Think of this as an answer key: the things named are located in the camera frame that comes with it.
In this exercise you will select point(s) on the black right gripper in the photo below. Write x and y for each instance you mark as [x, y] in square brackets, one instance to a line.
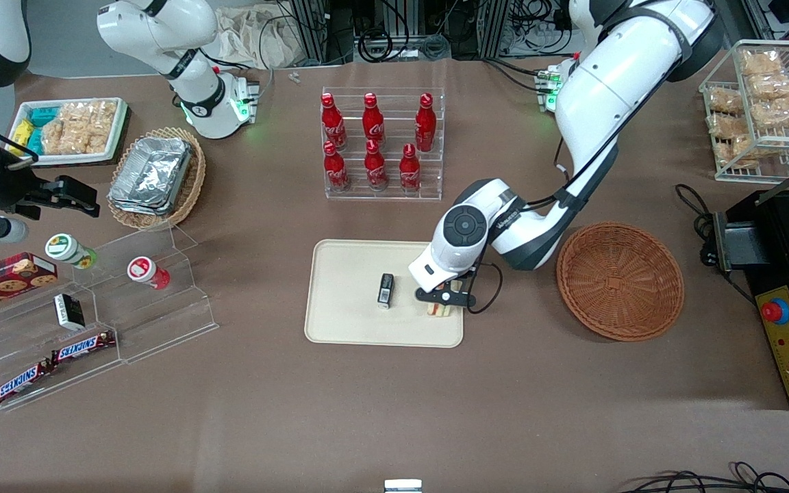
[12, 192]

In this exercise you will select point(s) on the triangular sandwich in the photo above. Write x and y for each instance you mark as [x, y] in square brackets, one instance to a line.
[440, 311]

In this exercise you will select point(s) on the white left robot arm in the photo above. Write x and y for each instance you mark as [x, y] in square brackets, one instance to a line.
[614, 82]

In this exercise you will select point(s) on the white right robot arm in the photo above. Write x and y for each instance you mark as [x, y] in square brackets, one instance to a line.
[161, 27]

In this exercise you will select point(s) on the white rectangular snack tray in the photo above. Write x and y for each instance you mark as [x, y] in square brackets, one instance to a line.
[114, 133]

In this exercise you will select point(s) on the beige plastic tray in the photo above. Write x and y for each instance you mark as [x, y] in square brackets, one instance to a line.
[346, 308]

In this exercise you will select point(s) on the light oval wicker basket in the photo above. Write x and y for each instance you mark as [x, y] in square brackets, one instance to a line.
[192, 185]

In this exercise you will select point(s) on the brown round wicker basket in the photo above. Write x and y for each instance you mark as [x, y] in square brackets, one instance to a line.
[620, 281]

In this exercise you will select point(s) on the green lidded cup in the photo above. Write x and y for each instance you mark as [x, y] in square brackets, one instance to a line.
[66, 248]

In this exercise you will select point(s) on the small black box with barcode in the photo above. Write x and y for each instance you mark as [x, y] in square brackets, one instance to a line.
[385, 291]

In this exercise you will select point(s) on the teal snack packet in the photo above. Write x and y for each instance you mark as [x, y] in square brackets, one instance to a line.
[44, 115]
[35, 142]

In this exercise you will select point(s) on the clear bag of rice crackers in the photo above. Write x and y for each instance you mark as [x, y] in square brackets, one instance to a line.
[79, 127]

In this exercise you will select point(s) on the aluminium foil container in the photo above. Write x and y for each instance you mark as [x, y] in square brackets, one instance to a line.
[151, 174]

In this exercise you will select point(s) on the yellow snack packet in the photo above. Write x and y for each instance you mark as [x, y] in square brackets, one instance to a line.
[20, 133]

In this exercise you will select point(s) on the red lidded cup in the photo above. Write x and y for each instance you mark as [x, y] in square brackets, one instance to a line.
[144, 270]

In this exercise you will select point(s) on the red cookie box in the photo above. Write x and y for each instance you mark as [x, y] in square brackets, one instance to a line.
[4, 281]

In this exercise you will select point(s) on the clear acrylic bottle rack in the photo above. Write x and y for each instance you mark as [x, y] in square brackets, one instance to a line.
[429, 185]

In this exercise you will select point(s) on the small black white box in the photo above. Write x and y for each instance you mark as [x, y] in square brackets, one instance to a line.
[69, 311]

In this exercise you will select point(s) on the red cola bottle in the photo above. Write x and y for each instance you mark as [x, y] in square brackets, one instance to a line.
[425, 127]
[375, 170]
[335, 171]
[333, 123]
[409, 171]
[373, 120]

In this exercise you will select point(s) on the snickers chocolate bar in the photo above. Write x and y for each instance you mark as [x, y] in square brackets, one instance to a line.
[23, 381]
[83, 347]

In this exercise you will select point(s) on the clear acrylic stepped shelf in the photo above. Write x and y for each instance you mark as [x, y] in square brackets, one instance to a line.
[161, 322]

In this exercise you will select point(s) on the white device edge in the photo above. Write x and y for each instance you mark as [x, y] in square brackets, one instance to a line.
[403, 486]

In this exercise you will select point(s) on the beige cloth bag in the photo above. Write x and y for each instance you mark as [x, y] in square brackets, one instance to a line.
[257, 34]

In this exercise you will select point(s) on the grey metal box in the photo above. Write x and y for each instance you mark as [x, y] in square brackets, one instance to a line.
[733, 243]

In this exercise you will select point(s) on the bagged cracker snack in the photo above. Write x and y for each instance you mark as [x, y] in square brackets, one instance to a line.
[774, 85]
[733, 150]
[781, 111]
[727, 125]
[723, 100]
[761, 63]

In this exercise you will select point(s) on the red emergency stop button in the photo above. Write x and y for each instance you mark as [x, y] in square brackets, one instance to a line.
[775, 311]

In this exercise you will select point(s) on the black appliance base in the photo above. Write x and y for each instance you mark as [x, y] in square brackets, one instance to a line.
[774, 233]

